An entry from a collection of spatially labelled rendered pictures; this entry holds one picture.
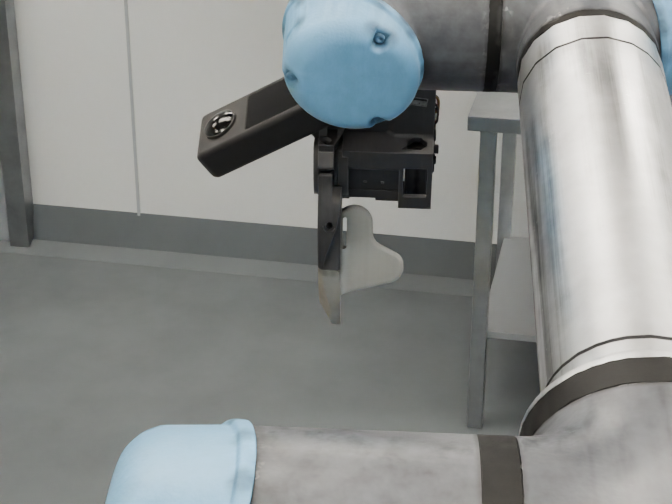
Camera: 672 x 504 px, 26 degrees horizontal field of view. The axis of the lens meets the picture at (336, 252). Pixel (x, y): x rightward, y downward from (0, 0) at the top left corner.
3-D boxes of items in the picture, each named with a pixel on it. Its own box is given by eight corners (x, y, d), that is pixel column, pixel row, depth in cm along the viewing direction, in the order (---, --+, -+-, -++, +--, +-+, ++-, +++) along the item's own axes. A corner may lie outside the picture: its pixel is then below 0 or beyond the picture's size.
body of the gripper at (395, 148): (430, 219, 101) (437, 85, 92) (306, 215, 101) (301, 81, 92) (431, 145, 106) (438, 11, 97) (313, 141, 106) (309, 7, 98)
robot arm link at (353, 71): (492, 29, 74) (488, -93, 81) (271, 23, 74) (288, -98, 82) (482, 144, 80) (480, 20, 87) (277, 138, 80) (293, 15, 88)
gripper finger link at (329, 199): (338, 276, 100) (341, 149, 97) (316, 275, 100) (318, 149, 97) (342, 257, 104) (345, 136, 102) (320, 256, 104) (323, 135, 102)
